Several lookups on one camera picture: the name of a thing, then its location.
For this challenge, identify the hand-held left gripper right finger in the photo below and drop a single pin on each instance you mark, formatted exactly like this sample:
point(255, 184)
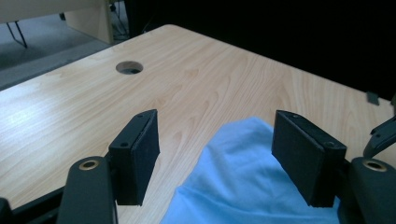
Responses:
point(305, 155)

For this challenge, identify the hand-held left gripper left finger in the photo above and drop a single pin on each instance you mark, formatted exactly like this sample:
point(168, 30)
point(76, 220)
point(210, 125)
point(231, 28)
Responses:
point(137, 161)

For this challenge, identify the light blue short-sleeved shirt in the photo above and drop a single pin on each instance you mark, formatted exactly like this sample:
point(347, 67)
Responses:
point(236, 174)

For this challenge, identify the grey tape strip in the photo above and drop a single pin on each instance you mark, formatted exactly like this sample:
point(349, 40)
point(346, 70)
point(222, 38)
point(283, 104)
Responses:
point(372, 98)

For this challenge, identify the dark curtain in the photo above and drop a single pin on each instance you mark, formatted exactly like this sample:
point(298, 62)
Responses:
point(280, 31)

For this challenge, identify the black metal hairpin leg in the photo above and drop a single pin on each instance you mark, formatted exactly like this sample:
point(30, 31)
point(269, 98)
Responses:
point(21, 34)

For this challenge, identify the beige wooden desk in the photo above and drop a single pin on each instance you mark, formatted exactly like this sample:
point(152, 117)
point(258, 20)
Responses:
point(46, 7)

